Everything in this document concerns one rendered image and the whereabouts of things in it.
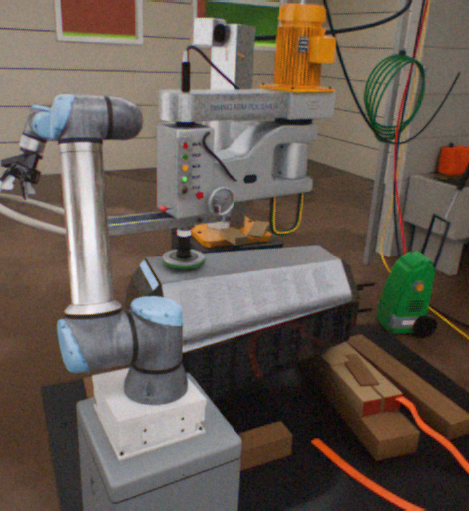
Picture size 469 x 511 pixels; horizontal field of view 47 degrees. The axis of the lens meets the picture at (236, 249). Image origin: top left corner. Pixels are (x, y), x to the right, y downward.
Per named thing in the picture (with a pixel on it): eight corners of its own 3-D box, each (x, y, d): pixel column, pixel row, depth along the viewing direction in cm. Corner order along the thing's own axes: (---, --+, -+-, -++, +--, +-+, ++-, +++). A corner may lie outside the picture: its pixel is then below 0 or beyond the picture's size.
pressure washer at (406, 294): (413, 315, 427) (432, 210, 397) (435, 337, 395) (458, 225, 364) (371, 316, 422) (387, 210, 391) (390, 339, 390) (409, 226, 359)
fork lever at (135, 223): (214, 212, 290) (214, 203, 288) (233, 222, 275) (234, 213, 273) (88, 227, 252) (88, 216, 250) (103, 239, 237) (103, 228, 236)
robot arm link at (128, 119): (155, 96, 146) (95, 110, 205) (109, 94, 141) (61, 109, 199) (156, 140, 149) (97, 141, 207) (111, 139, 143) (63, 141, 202)
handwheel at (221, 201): (225, 210, 272) (226, 181, 267) (235, 215, 265) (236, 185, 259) (199, 213, 264) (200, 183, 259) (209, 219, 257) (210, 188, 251)
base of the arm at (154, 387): (200, 392, 160) (201, 362, 157) (143, 412, 149) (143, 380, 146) (167, 365, 174) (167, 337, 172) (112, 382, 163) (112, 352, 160)
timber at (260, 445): (237, 471, 260) (238, 451, 256) (228, 455, 270) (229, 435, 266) (290, 454, 273) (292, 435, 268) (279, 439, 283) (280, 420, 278)
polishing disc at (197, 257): (199, 250, 289) (199, 248, 288) (208, 264, 270) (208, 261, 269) (160, 252, 283) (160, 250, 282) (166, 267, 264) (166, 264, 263)
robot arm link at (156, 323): (190, 364, 156) (192, 308, 151) (133, 376, 148) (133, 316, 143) (171, 342, 169) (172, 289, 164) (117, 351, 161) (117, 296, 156)
